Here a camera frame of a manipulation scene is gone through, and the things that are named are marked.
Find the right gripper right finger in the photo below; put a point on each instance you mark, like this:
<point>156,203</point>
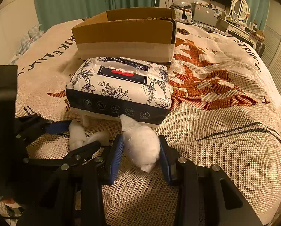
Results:
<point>168,156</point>

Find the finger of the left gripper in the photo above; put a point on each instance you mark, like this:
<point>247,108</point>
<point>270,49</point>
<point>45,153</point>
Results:
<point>58,127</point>
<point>82,154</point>

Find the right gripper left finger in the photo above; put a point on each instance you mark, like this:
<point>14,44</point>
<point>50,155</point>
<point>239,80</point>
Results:
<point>113,160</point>

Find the white soft wad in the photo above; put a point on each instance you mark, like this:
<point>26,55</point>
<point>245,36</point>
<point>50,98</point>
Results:
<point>78,138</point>
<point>141,143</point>

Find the white soft wad on blanket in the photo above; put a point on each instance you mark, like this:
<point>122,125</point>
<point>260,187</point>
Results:
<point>78,138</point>

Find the beige woven bed blanket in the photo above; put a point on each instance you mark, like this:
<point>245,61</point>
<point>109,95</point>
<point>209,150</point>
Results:
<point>225,109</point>

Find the plaid blue bedsheet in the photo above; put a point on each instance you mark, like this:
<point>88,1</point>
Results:
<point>33,34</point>

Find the brown cardboard box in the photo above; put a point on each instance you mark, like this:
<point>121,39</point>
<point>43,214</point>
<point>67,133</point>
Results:
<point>141,33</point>

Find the white suitcase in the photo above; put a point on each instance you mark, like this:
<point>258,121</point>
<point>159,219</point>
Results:
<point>183,14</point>

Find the white vanity table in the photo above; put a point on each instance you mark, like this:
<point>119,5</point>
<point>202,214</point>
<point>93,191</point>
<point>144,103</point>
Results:
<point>243,36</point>

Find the grey mini fridge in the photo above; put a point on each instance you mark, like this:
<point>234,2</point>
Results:
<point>205,15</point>

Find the white oval vanity mirror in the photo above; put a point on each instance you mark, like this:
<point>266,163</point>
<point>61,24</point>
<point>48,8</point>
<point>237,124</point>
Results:
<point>239,10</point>

